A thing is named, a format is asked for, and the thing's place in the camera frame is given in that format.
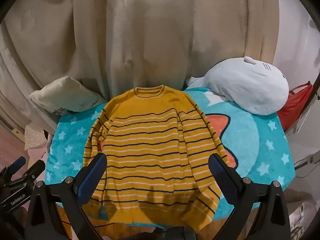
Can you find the yellow striped sweater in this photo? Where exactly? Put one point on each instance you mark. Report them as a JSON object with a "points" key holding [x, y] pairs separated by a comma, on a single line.
{"points": [[152, 142]]}

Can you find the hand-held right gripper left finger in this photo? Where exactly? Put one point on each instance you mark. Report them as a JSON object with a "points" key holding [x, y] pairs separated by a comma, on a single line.
{"points": [[92, 177]]}

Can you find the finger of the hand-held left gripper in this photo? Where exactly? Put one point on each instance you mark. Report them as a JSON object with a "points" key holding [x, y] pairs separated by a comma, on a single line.
{"points": [[18, 163], [35, 169]]}

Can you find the white plush toy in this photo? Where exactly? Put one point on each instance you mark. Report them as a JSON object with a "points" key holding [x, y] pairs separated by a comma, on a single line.
{"points": [[250, 87]]}

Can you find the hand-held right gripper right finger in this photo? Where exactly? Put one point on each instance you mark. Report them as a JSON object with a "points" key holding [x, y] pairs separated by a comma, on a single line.
{"points": [[222, 176]]}

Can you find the beige fleece curtain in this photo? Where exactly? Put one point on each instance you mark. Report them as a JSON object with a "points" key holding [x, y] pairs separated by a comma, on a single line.
{"points": [[150, 30]]}

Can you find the pale dotted cloth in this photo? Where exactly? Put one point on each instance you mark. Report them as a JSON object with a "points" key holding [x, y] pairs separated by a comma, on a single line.
{"points": [[36, 137]]}

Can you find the teal star printed blanket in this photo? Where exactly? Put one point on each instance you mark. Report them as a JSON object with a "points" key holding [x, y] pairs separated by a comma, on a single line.
{"points": [[252, 140]]}

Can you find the red plastic bag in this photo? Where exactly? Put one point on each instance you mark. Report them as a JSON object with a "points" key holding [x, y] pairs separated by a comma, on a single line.
{"points": [[293, 106]]}

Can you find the cream pillow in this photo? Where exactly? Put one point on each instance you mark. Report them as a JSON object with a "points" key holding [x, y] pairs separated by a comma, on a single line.
{"points": [[62, 96]]}

